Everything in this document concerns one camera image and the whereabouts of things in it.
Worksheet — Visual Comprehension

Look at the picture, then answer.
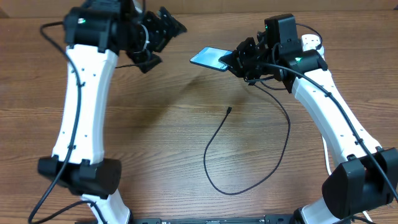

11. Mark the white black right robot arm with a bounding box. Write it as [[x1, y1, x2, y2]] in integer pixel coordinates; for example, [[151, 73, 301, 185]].
[[220, 34, 397, 223]]

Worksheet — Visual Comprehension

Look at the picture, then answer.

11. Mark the blue screen smartphone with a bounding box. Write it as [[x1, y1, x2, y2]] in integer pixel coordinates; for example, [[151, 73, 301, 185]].
[[190, 47, 232, 72]]

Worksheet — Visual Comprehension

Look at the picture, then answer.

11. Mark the white power strip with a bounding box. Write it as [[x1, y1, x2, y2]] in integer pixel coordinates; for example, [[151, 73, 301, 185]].
[[301, 34, 325, 58]]

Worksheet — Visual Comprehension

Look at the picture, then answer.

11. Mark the brown cardboard backdrop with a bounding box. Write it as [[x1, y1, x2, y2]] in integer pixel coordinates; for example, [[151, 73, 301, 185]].
[[1, 0, 397, 18]]

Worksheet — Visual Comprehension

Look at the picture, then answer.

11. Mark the black charger cable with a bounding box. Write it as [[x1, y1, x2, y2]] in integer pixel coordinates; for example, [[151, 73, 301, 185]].
[[203, 22, 323, 196]]

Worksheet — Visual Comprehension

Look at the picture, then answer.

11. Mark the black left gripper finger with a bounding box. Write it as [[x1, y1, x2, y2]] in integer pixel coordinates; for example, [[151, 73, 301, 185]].
[[133, 54, 162, 73], [158, 6, 187, 39]]

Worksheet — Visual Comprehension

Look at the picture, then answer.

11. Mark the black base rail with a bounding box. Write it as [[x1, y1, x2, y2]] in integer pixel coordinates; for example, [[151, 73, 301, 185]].
[[128, 214, 293, 224]]

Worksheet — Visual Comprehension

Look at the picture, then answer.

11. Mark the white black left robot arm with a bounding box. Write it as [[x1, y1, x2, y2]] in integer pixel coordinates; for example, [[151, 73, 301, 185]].
[[38, 0, 186, 223]]

